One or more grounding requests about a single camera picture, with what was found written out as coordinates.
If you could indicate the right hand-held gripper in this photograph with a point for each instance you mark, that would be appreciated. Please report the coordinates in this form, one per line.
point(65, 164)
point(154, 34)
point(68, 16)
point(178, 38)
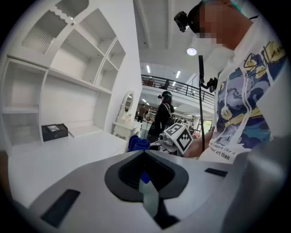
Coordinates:
point(179, 136)

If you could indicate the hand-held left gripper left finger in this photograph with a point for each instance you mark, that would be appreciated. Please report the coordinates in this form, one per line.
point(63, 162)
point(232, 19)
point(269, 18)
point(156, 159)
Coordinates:
point(97, 209)

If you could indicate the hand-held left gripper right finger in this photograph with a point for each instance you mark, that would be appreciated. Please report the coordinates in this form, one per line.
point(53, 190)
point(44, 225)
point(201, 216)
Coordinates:
point(200, 200)

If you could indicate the blue wiping cloth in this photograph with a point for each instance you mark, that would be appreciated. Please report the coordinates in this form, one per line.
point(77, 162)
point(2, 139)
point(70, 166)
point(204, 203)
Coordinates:
point(138, 143)

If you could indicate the white shelf unit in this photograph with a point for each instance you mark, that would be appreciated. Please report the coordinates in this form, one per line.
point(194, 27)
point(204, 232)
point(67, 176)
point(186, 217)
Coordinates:
point(68, 97)

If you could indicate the person's right forearm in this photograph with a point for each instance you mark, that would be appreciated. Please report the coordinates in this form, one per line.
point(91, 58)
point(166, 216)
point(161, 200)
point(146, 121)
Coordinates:
point(197, 145)

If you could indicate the black mezzanine railing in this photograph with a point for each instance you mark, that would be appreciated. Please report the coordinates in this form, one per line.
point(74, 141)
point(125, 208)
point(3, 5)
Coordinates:
point(182, 87)

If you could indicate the white ornate vanity dresser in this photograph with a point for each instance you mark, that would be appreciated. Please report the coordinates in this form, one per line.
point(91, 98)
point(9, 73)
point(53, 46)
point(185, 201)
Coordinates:
point(125, 123)

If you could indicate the ceiling strip light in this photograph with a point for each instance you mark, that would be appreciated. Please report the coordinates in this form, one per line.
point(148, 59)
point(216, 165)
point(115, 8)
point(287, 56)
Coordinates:
point(178, 74)
point(148, 69)

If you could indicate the person's white printed t-shirt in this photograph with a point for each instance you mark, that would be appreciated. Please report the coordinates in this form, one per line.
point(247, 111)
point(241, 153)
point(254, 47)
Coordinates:
point(247, 95)

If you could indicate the round ceiling lamp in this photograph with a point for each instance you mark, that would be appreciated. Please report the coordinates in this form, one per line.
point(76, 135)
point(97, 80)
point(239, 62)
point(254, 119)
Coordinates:
point(191, 51)

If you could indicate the person's head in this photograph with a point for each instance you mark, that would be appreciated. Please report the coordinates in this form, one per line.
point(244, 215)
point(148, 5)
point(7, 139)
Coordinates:
point(225, 29)

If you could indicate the teal head cap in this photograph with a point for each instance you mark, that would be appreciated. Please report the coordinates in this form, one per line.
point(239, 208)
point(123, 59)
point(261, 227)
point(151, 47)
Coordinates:
point(236, 5)

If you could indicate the ribbed glass cabinet door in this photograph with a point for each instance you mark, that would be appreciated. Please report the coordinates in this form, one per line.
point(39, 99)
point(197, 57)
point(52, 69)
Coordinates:
point(44, 34)

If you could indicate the black chest clip mount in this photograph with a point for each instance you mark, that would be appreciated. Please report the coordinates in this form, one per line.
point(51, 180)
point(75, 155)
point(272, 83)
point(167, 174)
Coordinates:
point(210, 84)

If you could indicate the black head-mounted camera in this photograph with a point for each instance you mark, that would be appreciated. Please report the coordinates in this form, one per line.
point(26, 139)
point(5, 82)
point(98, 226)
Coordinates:
point(181, 20)

